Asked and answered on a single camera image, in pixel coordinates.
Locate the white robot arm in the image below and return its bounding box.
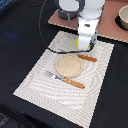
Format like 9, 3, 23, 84
54, 0, 105, 50

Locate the beige bowl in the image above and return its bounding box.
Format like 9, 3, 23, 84
119, 5, 128, 30

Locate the pink wooden board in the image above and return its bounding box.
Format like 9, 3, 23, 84
48, 0, 128, 43

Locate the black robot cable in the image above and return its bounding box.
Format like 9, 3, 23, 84
38, 0, 93, 54

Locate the round beige plate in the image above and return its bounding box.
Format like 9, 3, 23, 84
55, 54, 83, 78

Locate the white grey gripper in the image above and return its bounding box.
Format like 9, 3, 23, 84
78, 17, 99, 50

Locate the woven white placemat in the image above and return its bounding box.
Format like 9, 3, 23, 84
12, 30, 115, 128

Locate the wooden handled fork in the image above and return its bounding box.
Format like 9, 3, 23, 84
45, 70, 85, 89

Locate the grey saucepan with handle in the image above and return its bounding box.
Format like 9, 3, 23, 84
58, 10, 77, 24

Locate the wooden handled knife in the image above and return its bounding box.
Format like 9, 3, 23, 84
77, 54, 97, 62

